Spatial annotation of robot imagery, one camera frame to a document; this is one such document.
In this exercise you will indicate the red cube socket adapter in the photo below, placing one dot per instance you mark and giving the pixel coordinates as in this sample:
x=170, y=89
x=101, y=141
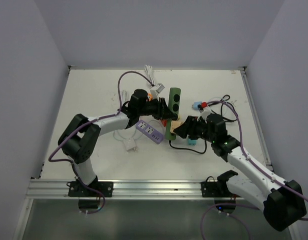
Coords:
x=164, y=122

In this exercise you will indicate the aluminium front rail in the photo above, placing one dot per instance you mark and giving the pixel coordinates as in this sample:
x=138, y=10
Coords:
x=56, y=189

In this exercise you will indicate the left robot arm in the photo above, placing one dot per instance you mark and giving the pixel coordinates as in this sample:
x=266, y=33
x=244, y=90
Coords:
x=80, y=137

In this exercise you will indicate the dark teal charger plug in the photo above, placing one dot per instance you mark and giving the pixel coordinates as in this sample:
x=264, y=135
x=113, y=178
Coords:
x=191, y=142

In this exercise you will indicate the white charger plug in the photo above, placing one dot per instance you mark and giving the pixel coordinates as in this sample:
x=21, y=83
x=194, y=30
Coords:
x=130, y=145

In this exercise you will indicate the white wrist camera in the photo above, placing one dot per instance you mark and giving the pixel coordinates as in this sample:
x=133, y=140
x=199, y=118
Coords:
x=205, y=110
x=156, y=90

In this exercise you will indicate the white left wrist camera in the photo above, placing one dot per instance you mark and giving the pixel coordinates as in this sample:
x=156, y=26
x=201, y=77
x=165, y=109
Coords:
x=156, y=90

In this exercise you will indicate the white cord bundle orange strip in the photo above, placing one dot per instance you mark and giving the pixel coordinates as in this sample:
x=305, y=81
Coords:
x=150, y=75

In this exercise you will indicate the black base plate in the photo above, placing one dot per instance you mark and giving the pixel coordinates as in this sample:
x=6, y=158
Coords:
x=76, y=189
x=214, y=189

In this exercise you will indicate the light blue charger plug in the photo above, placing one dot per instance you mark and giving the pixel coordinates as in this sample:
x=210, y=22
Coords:
x=197, y=105

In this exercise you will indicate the green power strip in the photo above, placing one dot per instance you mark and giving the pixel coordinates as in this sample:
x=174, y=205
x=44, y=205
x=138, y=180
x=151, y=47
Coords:
x=173, y=105

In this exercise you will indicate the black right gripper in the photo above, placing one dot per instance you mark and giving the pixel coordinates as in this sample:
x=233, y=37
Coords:
x=188, y=128

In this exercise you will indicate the white cord bundle purple strip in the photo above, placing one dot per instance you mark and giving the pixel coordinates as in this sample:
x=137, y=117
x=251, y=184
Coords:
x=124, y=96

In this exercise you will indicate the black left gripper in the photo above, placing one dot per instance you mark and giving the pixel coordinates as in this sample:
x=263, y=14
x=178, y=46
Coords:
x=166, y=113

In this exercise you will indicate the orange power strip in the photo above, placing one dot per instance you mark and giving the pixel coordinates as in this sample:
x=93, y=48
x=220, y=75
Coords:
x=149, y=96

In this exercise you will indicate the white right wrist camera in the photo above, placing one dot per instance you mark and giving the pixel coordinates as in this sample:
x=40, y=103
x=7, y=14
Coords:
x=205, y=110

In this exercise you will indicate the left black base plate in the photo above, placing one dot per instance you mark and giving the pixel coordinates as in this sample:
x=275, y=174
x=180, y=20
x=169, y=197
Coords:
x=76, y=189

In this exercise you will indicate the beige cube adapter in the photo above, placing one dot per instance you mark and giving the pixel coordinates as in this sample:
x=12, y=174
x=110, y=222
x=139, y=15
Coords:
x=175, y=124

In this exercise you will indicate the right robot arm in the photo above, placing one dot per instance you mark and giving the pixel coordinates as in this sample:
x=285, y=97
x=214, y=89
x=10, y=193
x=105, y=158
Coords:
x=280, y=201

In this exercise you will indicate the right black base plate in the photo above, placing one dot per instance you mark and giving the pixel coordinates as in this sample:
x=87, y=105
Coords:
x=214, y=189

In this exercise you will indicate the purple power strip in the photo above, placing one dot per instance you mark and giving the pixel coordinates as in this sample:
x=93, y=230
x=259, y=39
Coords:
x=150, y=132

